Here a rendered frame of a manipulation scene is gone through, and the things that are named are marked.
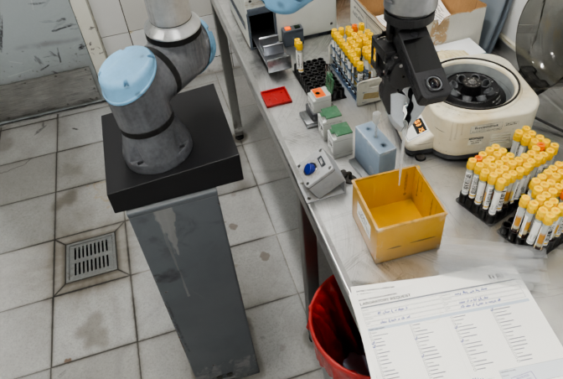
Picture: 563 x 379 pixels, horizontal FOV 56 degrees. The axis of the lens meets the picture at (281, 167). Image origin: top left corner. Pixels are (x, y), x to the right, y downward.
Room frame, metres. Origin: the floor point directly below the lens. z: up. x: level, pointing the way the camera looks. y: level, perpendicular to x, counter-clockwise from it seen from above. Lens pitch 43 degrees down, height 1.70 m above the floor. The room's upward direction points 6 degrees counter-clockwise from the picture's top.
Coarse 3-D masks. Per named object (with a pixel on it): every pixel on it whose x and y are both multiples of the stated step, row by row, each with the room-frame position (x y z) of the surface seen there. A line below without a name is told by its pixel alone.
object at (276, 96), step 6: (270, 90) 1.17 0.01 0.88; (276, 90) 1.17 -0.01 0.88; (282, 90) 1.17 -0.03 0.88; (264, 96) 1.15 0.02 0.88; (270, 96) 1.15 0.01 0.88; (276, 96) 1.14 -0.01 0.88; (282, 96) 1.14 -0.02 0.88; (288, 96) 1.13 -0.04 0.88; (270, 102) 1.12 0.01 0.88; (276, 102) 1.11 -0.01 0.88; (282, 102) 1.11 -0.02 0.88; (288, 102) 1.11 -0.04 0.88
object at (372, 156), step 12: (360, 132) 0.85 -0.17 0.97; (372, 132) 0.84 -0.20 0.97; (360, 144) 0.85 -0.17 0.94; (372, 144) 0.81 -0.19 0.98; (384, 144) 0.80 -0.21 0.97; (360, 156) 0.85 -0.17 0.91; (372, 156) 0.80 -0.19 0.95; (384, 156) 0.78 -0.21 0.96; (360, 168) 0.83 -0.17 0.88; (372, 168) 0.80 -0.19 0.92; (384, 168) 0.78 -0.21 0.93
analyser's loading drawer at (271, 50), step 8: (256, 32) 1.42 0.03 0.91; (264, 32) 1.42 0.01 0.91; (272, 32) 1.41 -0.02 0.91; (256, 40) 1.38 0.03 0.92; (264, 40) 1.33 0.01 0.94; (272, 40) 1.34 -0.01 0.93; (264, 48) 1.29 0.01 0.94; (272, 48) 1.29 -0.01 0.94; (280, 48) 1.29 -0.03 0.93; (264, 56) 1.29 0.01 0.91; (272, 56) 1.28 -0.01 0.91; (280, 56) 1.28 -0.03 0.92; (288, 56) 1.24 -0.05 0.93; (272, 64) 1.23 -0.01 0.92; (280, 64) 1.24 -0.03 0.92; (288, 64) 1.24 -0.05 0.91
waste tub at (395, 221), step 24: (408, 168) 0.73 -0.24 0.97; (360, 192) 0.71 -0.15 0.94; (384, 192) 0.72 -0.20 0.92; (408, 192) 0.73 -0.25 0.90; (432, 192) 0.66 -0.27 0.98; (360, 216) 0.66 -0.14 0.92; (384, 216) 0.69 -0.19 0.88; (408, 216) 0.68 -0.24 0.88; (432, 216) 0.60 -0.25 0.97; (384, 240) 0.59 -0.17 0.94; (408, 240) 0.60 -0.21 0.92; (432, 240) 0.60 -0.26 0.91
